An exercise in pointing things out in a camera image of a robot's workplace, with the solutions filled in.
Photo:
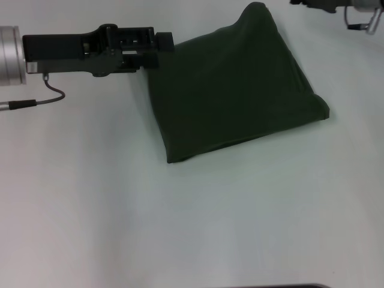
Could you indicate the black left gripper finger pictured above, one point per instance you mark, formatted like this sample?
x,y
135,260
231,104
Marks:
x,y
144,37
139,61

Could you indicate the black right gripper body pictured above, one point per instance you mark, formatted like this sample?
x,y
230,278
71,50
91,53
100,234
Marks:
x,y
327,4

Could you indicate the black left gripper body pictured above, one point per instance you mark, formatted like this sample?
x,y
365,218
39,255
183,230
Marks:
x,y
69,52

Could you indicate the dark green FREE! t-shirt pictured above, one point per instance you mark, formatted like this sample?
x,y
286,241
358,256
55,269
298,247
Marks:
x,y
234,90

